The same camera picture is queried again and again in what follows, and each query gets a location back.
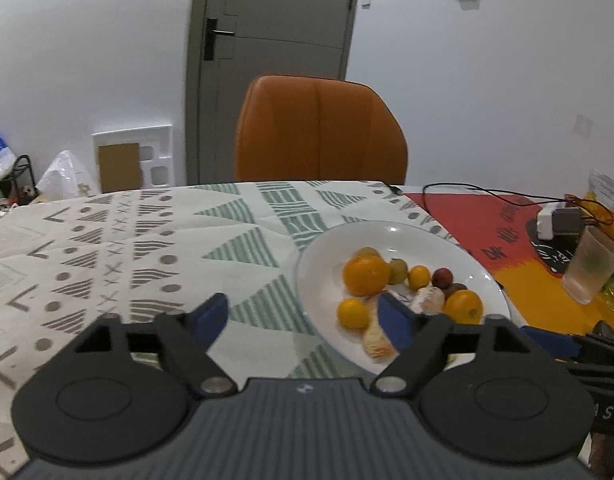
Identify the white charger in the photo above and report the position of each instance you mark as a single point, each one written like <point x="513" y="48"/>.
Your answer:
<point x="546" y="222"/>

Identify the dark purple fruit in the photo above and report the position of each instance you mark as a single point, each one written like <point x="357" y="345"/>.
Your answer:
<point x="457" y="289"/>

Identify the clear plastic cup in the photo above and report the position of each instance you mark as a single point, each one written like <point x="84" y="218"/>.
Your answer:
<point x="589" y="265"/>

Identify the white plate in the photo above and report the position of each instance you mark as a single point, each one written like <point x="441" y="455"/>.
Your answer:
<point x="332" y="260"/>

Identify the red orange printed mat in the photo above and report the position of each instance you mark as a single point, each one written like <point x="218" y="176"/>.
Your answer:
<point x="517" y="290"/>

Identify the white plastic bag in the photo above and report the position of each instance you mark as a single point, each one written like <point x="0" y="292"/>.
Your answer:
<point x="64" y="175"/>

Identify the grey door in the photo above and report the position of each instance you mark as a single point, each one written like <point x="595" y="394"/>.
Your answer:
<point x="287" y="15"/>

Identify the red jujube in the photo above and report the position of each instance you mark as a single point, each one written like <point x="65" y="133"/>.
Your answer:
<point x="442" y="277"/>

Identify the large orange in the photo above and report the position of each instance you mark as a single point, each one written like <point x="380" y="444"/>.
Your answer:
<point x="366" y="276"/>

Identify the brown cardboard sheet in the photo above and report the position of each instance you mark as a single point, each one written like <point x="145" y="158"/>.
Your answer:
<point x="118" y="167"/>

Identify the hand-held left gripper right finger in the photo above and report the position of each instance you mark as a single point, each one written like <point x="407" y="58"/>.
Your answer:
<point x="394" y="322"/>

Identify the green jujube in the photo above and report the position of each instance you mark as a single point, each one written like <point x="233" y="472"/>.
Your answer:
<point x="399" y="270"/>

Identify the small orange kumquat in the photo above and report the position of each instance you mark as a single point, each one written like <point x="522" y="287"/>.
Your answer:
<point x="419" y="277"/>

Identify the peeled pomelo segment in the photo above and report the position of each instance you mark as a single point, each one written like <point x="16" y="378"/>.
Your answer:
<point x="377" y="340"/>

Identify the yellow snack packet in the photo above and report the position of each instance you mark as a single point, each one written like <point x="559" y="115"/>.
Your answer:
<point x="607" y="190"/>

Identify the grey power adapter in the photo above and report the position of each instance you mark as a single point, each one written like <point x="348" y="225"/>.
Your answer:
<point x="567" y="221"/>

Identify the medium orange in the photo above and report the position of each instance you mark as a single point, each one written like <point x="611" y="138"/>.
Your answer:
<point x="464" y="306"/>

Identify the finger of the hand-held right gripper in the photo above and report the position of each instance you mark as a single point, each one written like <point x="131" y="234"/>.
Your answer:
<point x="597" y="371"/>
<point x="549" y="340"/>

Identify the orange leather chair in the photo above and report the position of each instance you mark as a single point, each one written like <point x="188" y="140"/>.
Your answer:
<point x="317" y="130"/>

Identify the white foam packaging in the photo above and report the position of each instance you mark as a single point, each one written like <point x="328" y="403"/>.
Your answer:
<point x="157" y="137"/>

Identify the yellow orange mandarin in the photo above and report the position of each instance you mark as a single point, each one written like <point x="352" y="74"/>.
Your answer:
<point x="352" y="312"/>

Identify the patterned white green tablecloth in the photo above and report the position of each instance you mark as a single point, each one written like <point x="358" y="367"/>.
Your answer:
<point x="137" y="240"/>

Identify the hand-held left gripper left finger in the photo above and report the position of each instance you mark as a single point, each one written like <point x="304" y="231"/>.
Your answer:
<point x="209" y="317"/>

